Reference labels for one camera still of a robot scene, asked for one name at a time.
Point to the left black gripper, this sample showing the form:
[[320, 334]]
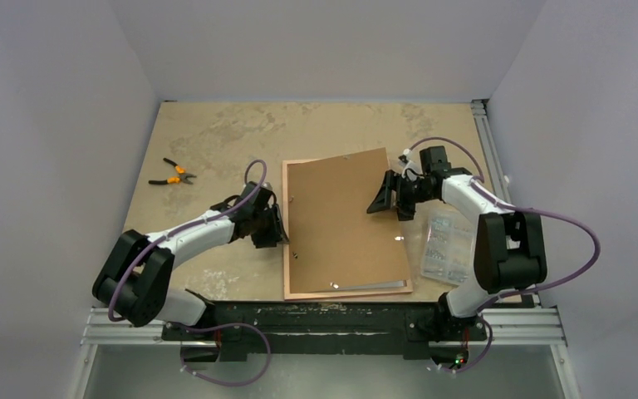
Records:
[[275, 234]]

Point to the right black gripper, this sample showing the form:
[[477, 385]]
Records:
[[399, 194]]

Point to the brown backing board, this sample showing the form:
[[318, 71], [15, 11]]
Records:
[[332, 238]]

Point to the pink picture frame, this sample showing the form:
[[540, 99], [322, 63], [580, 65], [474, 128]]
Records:
[[338, 295]]

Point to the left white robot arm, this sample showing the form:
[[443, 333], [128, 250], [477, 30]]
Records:
[[134, 280]]

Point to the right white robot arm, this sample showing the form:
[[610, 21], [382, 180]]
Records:
[[509, 253]]

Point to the clear plastic screw box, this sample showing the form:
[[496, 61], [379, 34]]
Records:
[[449, 246]]

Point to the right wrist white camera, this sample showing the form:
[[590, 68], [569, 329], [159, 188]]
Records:
[[411, 170]]

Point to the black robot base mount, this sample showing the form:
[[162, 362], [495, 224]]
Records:
[[231, 330]]

